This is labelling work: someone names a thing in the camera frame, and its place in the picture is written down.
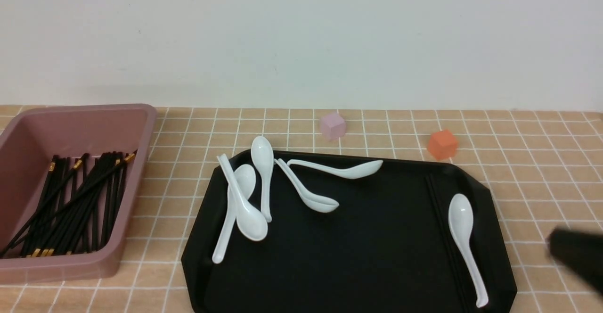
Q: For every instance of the black chopstick gold band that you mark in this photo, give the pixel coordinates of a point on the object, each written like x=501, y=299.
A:
x=70, y=200
x=28, y=239

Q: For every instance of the lilac cube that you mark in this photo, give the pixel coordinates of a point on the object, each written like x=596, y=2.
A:
x=332, y=126

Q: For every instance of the white spoon upright centre-left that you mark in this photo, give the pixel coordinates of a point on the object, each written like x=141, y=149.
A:
x=263, y=159

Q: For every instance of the black octagonal tray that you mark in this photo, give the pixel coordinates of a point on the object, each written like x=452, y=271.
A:
x=380, y=251

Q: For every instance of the pink plastic bin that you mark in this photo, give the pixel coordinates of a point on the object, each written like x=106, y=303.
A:
x=27, y=145

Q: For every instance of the white spoon right side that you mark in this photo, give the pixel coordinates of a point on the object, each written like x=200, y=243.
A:
x=460, y=222

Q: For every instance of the orange cube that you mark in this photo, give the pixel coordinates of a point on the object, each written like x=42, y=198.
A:
x=442, y=145

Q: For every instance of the white spoon centre of tray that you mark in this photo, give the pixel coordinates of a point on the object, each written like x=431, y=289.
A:
x=316, y=202

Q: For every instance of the white spoon under crossing spoon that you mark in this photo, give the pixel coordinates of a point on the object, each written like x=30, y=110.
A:
x=246, y=178

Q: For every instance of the black chopstick by right spoon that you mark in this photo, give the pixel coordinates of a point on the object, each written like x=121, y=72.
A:
x=444, y=233

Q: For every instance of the white spoon lying sideways top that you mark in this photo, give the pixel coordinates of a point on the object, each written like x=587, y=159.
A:
x=351, y=173

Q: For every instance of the white spoon crossing on top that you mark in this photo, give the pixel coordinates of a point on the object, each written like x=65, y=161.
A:
x=251, y=222

